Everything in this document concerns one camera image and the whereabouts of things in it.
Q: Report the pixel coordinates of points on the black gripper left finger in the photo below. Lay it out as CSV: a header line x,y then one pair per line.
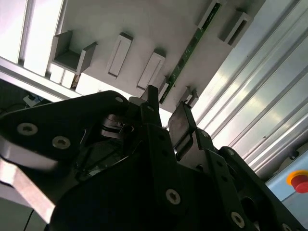
x,y
43,134

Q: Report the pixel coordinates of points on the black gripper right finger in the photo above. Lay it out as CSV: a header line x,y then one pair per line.
x,y
231,204

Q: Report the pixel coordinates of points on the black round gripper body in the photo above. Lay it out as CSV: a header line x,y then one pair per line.
x,y
120,204

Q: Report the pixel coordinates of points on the green RAM stick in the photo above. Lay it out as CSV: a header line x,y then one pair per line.
x,y
183,60

